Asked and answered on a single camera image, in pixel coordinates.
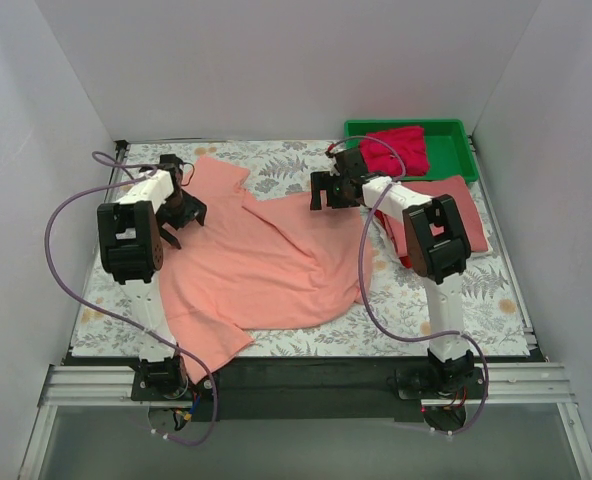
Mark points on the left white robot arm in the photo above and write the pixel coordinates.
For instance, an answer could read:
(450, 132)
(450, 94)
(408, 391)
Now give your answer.
(132, 234)

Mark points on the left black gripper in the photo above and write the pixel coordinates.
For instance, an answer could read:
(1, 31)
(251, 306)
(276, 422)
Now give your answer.
(182, 215)

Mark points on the folded red t shirt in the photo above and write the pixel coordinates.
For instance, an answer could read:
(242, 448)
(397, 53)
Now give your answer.
(394, 234)

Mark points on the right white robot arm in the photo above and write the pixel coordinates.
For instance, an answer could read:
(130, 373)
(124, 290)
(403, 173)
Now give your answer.
(436, 243)

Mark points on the folded dusty pink t shirt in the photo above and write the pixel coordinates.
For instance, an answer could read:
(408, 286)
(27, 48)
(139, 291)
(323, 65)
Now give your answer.
(456, 187)

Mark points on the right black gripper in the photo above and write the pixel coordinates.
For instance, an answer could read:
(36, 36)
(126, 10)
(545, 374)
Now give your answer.
(323, 188)

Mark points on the crimson crumpled t shirt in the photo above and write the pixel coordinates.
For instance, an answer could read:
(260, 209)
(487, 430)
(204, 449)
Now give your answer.
(407, 143)

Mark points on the aluminium front rail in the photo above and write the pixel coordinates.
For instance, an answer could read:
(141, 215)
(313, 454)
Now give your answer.
(509, 383)

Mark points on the green plastic tray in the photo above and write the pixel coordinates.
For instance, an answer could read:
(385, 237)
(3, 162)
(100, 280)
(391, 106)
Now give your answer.
(448, 147)

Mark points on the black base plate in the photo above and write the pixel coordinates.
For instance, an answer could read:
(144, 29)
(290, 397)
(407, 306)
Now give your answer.
(284, 388)

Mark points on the salmon pink t shirt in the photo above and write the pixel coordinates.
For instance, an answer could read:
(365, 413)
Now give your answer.
(256, 265)

